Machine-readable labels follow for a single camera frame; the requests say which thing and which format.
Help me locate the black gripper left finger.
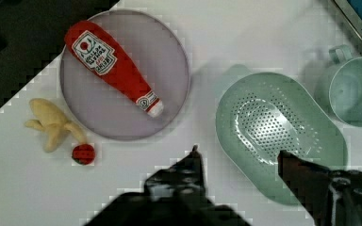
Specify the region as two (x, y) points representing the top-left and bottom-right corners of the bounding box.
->
(143, 144), (206, 200)

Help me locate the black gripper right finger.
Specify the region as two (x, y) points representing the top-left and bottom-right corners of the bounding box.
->
(277, 151), (362, 226)

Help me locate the green plastic strainer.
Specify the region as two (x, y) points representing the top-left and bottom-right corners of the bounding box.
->
(215, 65), (348, 205)

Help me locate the light green mug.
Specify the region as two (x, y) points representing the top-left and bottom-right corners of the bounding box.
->
(314, 44), (362, 127)

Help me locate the grey round plate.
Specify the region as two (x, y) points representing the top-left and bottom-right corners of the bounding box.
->
(59, 9), (190, 140)

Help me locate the yellow plush banana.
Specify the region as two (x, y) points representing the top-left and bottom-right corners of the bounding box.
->
(25, 98), (87, 153)

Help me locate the red plush ketchup bottle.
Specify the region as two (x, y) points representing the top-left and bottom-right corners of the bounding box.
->
(64, 21), (164, 118)

